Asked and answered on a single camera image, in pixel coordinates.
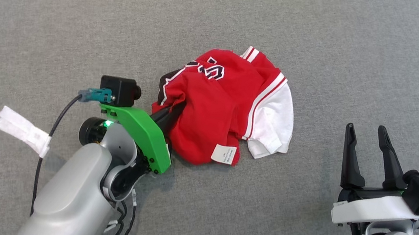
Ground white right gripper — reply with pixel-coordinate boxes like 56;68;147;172
329;120;419;235

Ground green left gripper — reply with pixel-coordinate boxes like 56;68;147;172
91;91;186;177

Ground red jersey shirt white sleeves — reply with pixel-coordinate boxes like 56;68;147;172
145;33;304;178

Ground teal left camera connector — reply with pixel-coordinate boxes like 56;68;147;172
78;85;115;106

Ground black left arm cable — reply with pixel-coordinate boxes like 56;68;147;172
97;185;140;235

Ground black left camera cable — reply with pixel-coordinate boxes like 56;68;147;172
30;91;82;220

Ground white cable label tag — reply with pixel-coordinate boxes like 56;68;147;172
0;105;56;159

